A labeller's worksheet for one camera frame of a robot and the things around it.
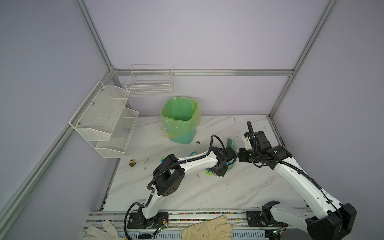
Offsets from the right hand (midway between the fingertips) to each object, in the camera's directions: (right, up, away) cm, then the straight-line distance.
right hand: (236, 154), depth 77 cm
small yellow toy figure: (-62, -8, +15) cm, 64 cm away
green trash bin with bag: (-33, +21, +30) cm, 50 cm away
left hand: (-9, -12, +8) cm, 17 cm away
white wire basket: (-52, +45, +18) cm, 71 cm away
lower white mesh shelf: (-69, +8, +15) cm, 71 cm away
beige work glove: (-12, -35, -7) cm, 38 cm away
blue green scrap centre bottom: (-14, -12, +10) cm, 22 cm away
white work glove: (-63, -37, -7) cm, 73 cm away
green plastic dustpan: (-1, -9, +12) cm, 15 cm away
